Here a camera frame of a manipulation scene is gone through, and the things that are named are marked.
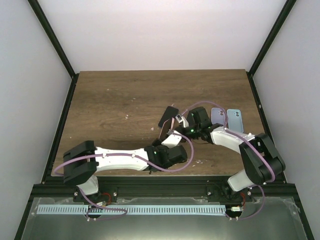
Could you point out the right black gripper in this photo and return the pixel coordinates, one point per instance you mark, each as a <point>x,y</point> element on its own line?
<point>181,130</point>

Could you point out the phone from pink case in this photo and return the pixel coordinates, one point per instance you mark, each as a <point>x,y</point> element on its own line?
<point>165,130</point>

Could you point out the purple phone case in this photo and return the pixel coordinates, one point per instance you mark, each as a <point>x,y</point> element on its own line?
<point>217,116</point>

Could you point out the light blue phone case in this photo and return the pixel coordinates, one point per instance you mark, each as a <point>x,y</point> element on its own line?
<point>235,122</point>

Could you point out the pink phone case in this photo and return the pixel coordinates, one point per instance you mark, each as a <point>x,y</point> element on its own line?
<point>172,124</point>

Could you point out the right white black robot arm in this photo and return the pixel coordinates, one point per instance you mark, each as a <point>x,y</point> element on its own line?
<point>261,160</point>

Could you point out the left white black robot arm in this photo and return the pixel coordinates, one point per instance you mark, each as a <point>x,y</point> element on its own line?
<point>81,162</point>

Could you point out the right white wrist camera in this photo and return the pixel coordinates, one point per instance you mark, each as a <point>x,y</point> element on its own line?
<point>182,120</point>

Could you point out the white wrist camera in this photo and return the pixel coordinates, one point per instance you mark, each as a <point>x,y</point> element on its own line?
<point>172,140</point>
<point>182,120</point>

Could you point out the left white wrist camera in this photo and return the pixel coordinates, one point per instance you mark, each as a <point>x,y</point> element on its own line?
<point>172,140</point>

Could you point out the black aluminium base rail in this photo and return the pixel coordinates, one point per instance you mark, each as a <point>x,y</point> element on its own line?
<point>211,188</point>

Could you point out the right black frame post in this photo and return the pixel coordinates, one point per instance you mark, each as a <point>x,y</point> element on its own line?
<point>276,27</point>

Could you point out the black frame post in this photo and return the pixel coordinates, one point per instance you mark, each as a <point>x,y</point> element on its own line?
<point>43,20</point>
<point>276,27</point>

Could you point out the left black frame post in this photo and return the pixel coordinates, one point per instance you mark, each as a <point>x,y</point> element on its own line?
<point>43,20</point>

